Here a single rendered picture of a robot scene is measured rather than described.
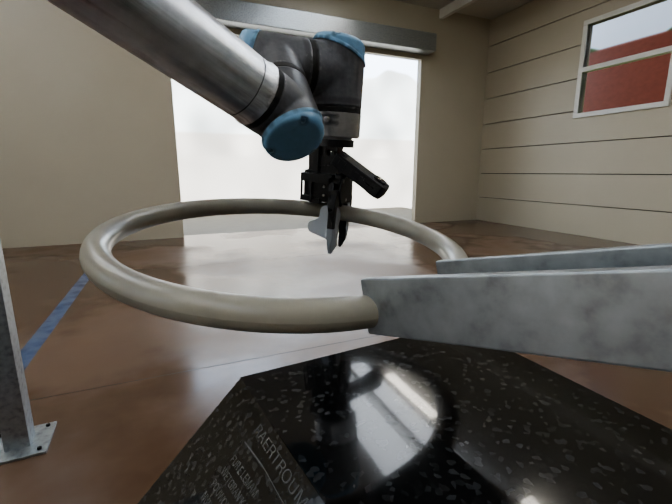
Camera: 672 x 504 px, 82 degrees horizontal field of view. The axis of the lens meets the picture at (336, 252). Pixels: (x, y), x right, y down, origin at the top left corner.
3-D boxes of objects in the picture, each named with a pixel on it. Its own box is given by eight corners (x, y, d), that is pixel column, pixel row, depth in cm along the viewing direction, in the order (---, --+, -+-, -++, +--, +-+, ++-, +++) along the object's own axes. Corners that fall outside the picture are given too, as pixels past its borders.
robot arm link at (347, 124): (366, 115, 73) (351, 112, 64) (364, 142, 74) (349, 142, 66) (322, 113, 76) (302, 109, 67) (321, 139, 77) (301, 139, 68)
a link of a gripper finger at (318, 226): (308, 249, 77) (314, 203, 76) (336, 254, 75) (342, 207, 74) (301, 250, 74) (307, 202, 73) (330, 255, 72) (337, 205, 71)
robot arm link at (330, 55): (302, 36, 69) (353, 44, 72) (300, 111, 72) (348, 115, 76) (321, 25, 60) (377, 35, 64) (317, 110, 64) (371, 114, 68)
